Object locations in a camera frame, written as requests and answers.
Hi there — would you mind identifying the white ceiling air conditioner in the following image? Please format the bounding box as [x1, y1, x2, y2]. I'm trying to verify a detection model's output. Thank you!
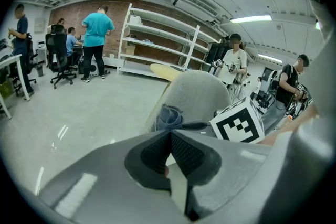
[173, 0, 219, 22]

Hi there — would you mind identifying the black monitor on stand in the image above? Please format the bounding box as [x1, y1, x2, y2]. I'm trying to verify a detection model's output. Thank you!
[208, 41, 229, 74]

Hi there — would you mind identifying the white cardboard box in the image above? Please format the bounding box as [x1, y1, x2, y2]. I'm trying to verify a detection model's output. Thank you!
[128, 15, 144, 25]

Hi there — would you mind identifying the white round device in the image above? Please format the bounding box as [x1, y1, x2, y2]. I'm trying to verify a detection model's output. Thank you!
[78, 56, 101, 79]

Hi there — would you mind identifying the white desk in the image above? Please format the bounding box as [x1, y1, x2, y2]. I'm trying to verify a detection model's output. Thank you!
[0, 54, 35, 120]

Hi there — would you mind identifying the brown cardboard box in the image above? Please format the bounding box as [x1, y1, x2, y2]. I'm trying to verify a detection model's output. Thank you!
[125, 43, 137, 56]

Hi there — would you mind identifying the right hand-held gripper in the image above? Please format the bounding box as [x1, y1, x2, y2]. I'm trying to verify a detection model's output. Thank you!
[182, 96, 265, 145]

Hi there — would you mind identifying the grey armchair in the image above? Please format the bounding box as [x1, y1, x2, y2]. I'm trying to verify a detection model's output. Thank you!
[143, 70, 232, 134]

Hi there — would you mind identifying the white metal shelving unit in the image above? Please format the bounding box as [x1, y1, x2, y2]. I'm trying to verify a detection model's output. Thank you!
[117, 3, 201, 79]
[183, 25, 223, 71]

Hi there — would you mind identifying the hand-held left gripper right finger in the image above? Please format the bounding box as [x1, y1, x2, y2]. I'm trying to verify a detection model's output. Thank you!
[170, 130, 281, 221]

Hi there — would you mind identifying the white wall panel box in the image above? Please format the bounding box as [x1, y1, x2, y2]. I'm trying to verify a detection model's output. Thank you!
[34, 17, 47, 33]

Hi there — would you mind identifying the round wooden table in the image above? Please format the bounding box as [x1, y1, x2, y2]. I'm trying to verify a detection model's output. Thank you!
[149, 63, 190, 82]

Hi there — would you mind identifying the black office chair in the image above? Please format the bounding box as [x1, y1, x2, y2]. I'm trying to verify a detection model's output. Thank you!
[45, 25, 77, 90]

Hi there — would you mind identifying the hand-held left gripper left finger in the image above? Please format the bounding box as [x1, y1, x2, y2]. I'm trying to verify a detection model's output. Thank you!
[38, 129, 190, 224]

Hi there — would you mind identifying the person's right forearm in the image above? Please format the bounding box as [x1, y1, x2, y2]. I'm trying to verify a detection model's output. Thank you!
[262, 106, 320, 145]

